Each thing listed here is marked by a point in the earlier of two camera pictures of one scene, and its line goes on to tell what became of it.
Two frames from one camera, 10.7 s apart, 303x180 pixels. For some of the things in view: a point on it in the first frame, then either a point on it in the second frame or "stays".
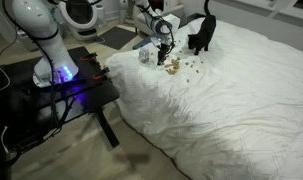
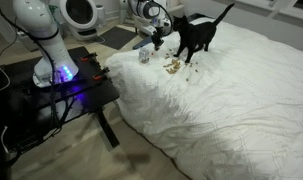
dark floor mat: x=117 y=37 stays
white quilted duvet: x=238 y=110 stays
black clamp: x=101 y=75 stays
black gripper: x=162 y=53 -> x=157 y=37
